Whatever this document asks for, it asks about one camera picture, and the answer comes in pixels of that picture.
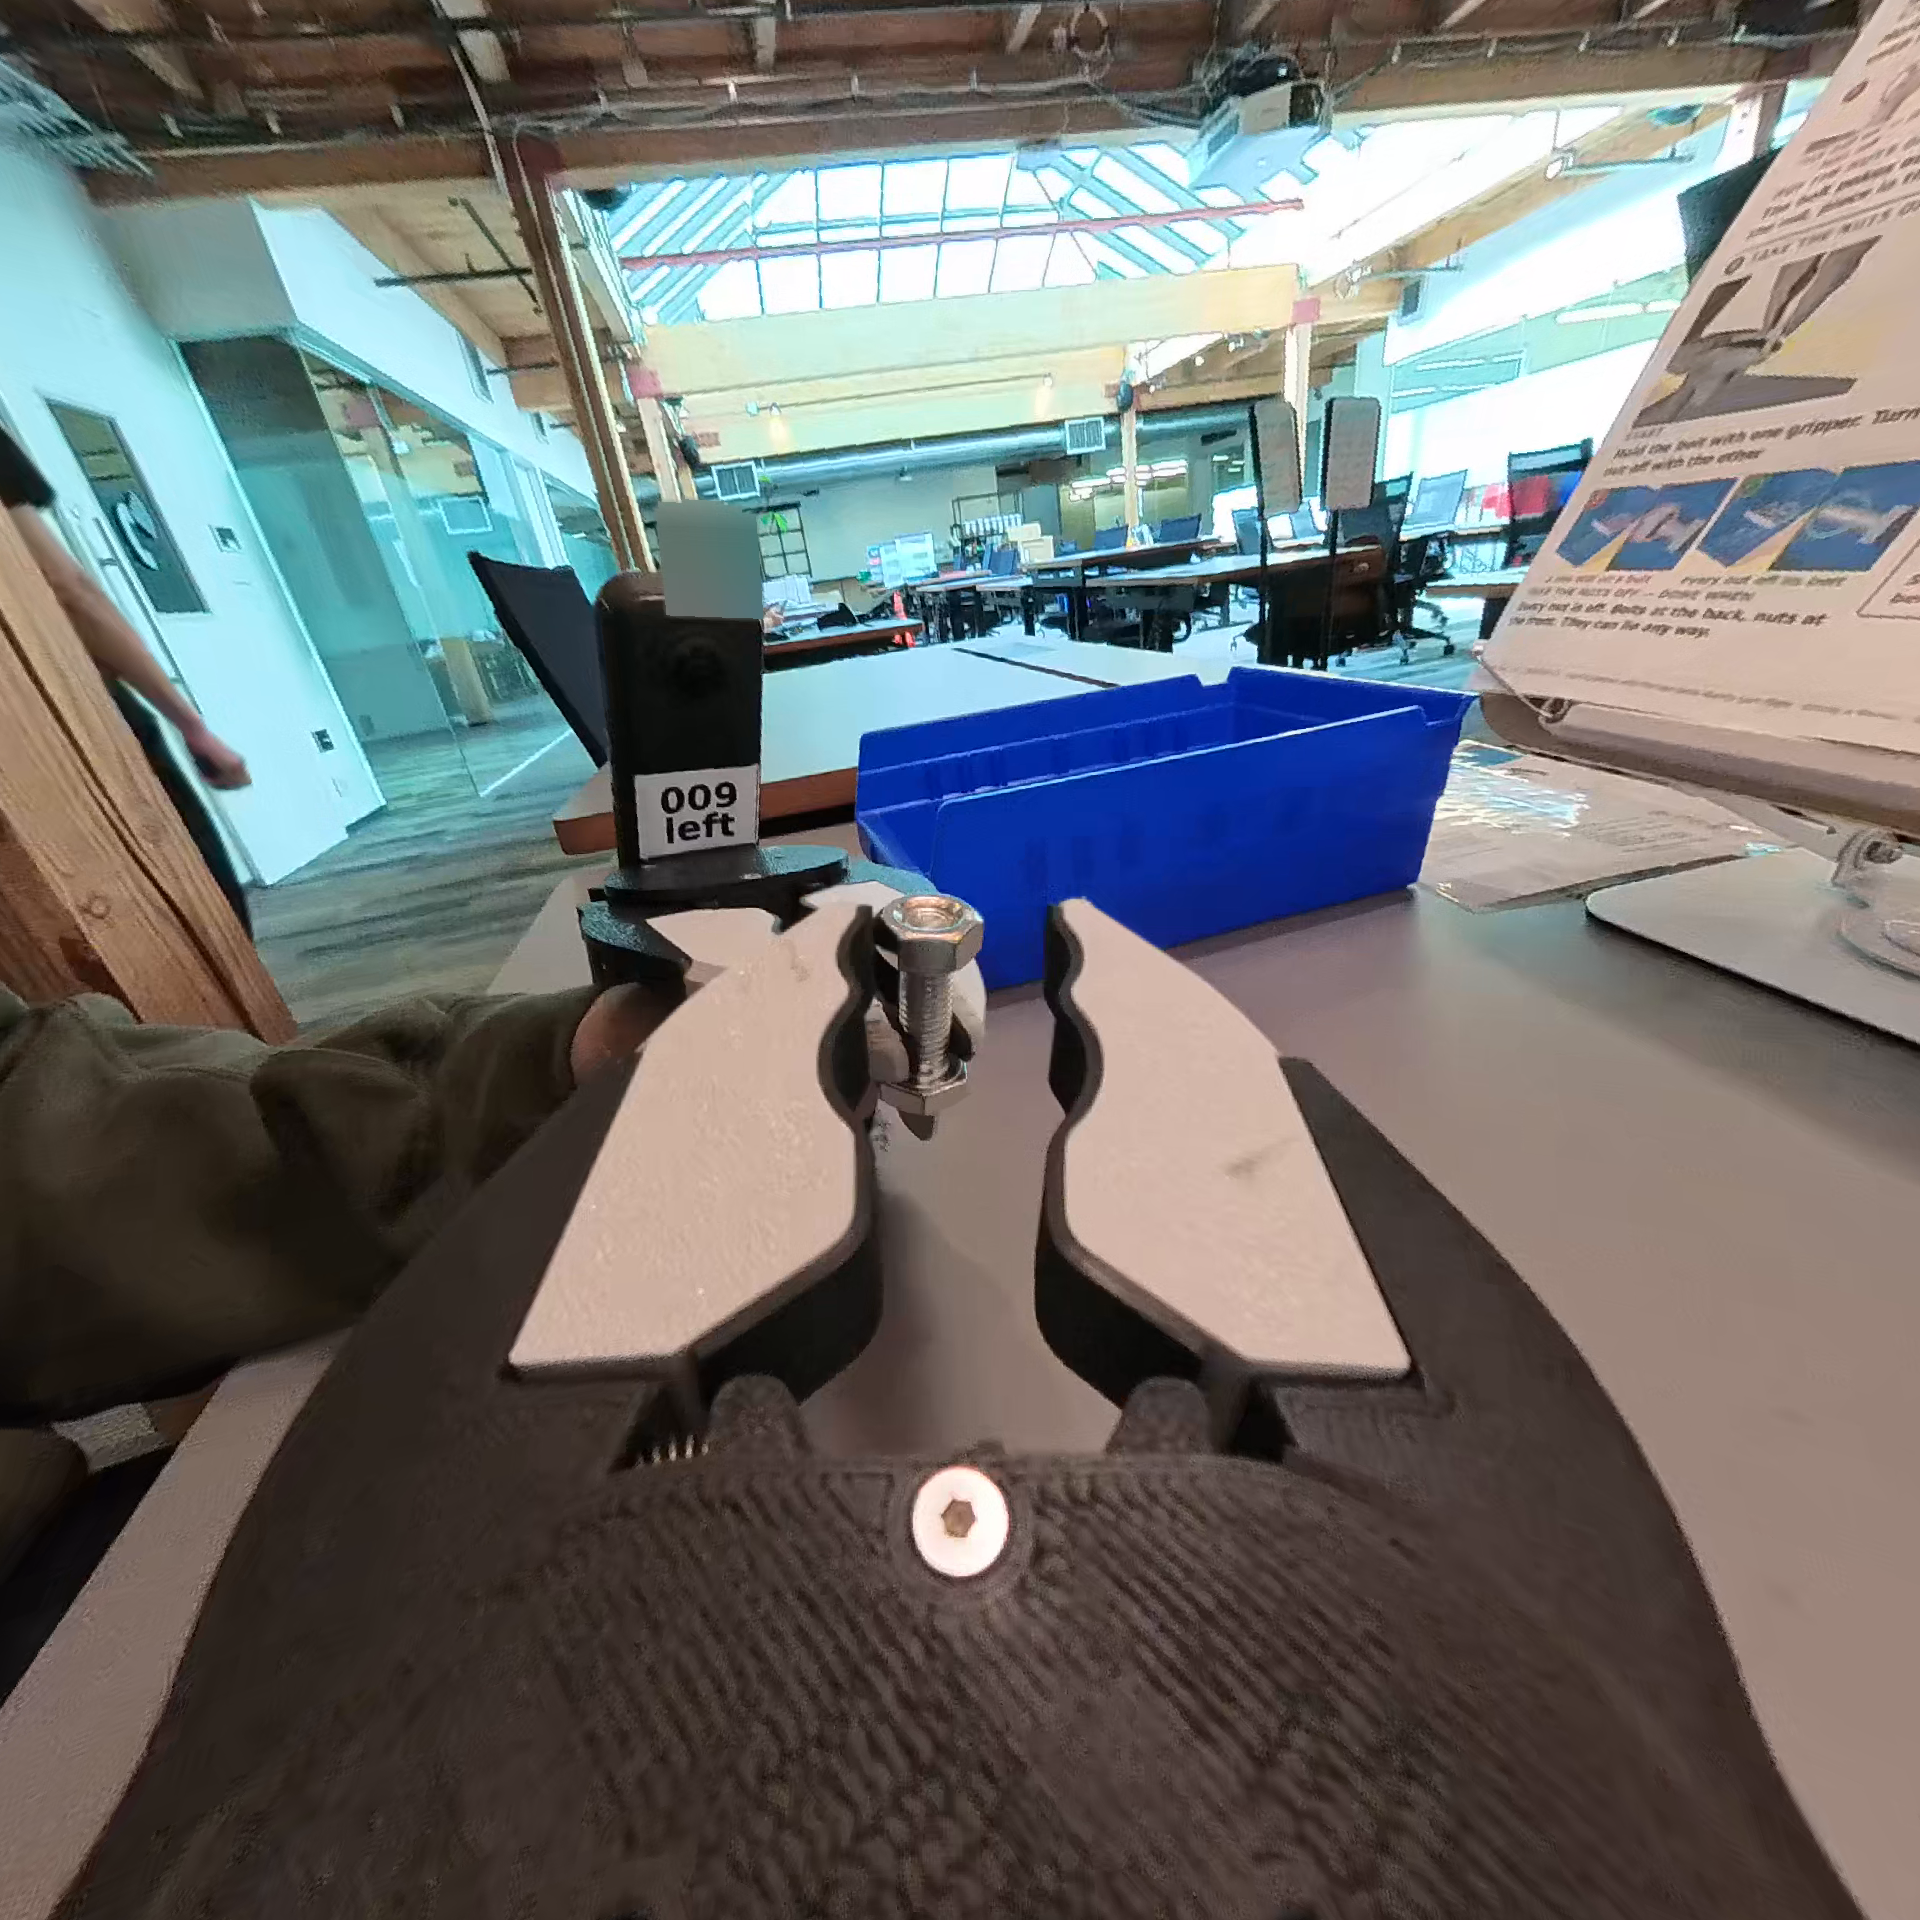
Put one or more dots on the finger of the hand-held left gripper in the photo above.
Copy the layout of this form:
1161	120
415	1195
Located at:
977	1013
721	945

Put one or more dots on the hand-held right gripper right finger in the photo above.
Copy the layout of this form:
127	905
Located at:
1215	1201

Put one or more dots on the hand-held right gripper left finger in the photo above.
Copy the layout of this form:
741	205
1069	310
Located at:
704	1184

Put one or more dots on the silver bolt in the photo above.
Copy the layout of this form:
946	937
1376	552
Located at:
933	1020

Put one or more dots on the blue storage bin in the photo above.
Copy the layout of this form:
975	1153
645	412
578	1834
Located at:
1201	840

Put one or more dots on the person's left forearm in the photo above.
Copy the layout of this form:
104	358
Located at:
271	1171

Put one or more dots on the grey desk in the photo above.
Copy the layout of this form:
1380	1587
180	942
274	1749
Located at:
1575	1275

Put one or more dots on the person's left hand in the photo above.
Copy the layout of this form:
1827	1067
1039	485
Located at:
608	1035

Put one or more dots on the black office chair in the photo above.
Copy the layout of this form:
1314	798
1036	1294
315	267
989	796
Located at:
540	645

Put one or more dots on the wood-edged grey table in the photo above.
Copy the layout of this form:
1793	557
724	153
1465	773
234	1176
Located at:
900	705

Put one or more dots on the row of wooden office desks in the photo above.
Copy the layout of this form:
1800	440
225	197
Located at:
1171	579

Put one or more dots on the clear laminated sheet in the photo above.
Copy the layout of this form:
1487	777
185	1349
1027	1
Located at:
1575	826

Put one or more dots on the wooden pillar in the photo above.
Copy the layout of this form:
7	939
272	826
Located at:
105	840

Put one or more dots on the standing notice board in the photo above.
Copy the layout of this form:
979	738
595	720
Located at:
1349	450
1275	450

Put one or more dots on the printed instruction sheet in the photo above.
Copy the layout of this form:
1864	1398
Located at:
1723	569

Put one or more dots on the white ceiling projector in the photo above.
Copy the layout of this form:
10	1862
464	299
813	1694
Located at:
1266	113

